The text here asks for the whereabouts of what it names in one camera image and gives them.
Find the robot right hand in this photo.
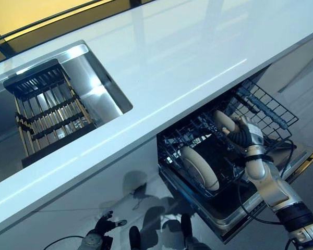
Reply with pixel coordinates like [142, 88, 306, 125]
[221, 116, 264, 149]

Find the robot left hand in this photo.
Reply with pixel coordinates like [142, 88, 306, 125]
[93, 210, 128, 235]

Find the cream ceramic plate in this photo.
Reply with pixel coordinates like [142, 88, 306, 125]
[180, 145, 220, 192]
[213, 110, 238, 135]

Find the dishwasher door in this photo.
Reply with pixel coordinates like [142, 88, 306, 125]
[158, 145, 313, 244]

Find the black robot left foot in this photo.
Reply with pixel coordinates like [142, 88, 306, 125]
[128, 225, 141, 250]

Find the black robot foot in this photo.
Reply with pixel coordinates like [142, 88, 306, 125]
[180, 213, 194, 247]
[128, 225, 141, 250]

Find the white cabinet door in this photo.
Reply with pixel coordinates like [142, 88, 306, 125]
[0, 137, 173, 217]

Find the white cabinet side panel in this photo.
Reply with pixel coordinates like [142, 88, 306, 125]
[259, 31, 313, 86]

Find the black robot right foot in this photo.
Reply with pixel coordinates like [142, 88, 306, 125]
[180, 213, 194, 247]

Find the black dish rack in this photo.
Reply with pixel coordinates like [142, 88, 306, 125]
[3, 58, 98, 168]

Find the stainless steel sink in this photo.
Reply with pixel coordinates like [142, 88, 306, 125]
[0, 39, 134, 184]

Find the black wire dishwasher rack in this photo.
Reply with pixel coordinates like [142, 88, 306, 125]
[156, 78, 299, 200]

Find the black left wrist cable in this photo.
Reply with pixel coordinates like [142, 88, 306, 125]
[43, 235, 83, 250]

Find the yellow backlit window wall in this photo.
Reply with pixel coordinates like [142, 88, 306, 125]
[0, 0, 157, 65]

